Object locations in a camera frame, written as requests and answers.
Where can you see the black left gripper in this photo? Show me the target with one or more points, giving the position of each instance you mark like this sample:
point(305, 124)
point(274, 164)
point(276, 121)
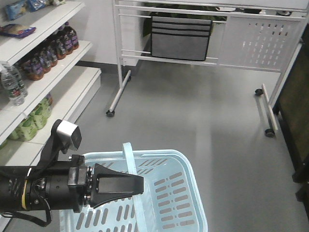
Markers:
point(67, 186)

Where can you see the light blue plastic basket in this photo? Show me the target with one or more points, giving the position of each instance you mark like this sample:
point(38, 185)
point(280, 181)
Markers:
point(170, 203)

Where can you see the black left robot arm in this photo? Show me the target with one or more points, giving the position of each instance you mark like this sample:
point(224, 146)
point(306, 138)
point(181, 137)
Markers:
point(20, 192)

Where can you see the white metal shelf unit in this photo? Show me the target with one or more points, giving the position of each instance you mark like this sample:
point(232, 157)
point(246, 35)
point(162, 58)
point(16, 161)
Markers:
point(71, 86)

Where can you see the clear water bottle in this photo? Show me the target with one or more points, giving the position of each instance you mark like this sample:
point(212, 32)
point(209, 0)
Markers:
point(18, 77)
point(11, 87)

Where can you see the purple cap tea bottle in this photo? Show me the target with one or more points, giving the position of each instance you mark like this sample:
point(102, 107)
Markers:
point(33, 69)
point(72, 35)
point(63, 46)

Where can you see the blue rice cracker bag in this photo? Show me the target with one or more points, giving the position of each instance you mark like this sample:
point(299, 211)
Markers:
point(16, 30)

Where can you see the blue cookie pack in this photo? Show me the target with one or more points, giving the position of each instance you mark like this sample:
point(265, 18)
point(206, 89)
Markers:
point(35, 5)

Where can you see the light blue cracker pack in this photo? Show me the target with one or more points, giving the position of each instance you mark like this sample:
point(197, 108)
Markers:
point(16, 9)

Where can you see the white rolling metal rack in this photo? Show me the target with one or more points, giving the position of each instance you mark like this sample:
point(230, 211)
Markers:
point(260, 35)

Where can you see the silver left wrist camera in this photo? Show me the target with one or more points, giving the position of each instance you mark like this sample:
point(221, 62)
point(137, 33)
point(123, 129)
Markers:
point(69, 134)

